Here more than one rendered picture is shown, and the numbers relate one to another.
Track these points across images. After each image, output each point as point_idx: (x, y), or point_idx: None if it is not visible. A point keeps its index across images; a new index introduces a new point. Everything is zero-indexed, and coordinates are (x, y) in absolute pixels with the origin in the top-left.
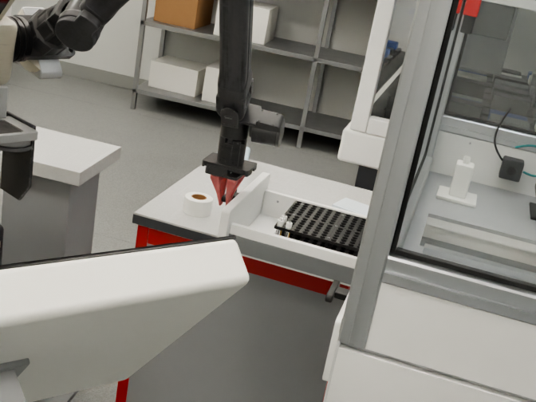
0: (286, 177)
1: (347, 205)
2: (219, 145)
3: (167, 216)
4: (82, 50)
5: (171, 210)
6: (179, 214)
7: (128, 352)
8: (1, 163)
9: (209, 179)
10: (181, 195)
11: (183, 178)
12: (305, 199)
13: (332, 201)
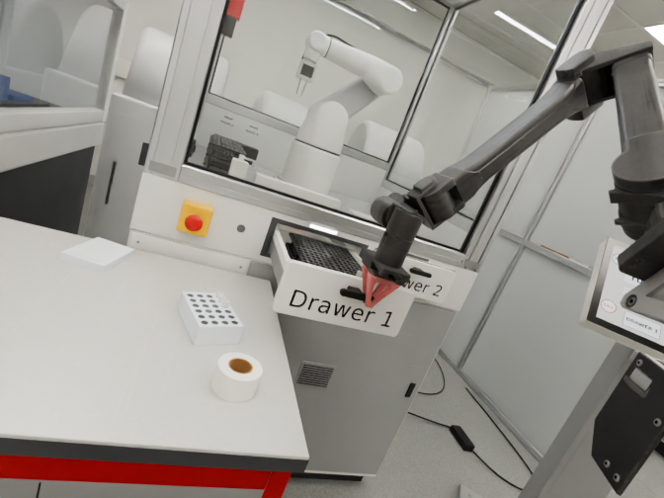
0: None
1: (99, 256)
2: (407, 252)
3: (283, 413)
4: (630, 236)
5: (259, 414)
6: (260, 402)
7: None
8: (643, 463)
9: (26, 391)
10: (176, 415)
11: (49, 433)
12: (70, 287)
13: (62, 267)
